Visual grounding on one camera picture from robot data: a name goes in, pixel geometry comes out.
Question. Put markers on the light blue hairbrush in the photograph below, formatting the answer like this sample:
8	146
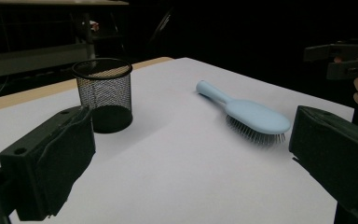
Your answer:
254	116

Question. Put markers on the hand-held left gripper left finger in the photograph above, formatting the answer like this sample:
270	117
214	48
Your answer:
43	161

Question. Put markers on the white-legged desk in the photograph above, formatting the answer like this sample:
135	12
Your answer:
28	59

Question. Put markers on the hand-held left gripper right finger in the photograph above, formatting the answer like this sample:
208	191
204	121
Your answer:
338	155

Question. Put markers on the black mesh cup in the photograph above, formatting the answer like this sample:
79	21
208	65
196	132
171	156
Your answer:
110	119

